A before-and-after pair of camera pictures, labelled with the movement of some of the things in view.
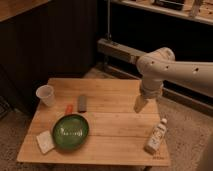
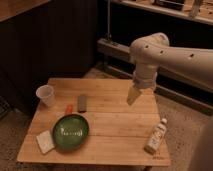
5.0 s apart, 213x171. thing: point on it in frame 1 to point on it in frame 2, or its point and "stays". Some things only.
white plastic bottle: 157,135 stays
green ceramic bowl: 70,131 stays
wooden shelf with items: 198,10 stays
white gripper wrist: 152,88 to 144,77
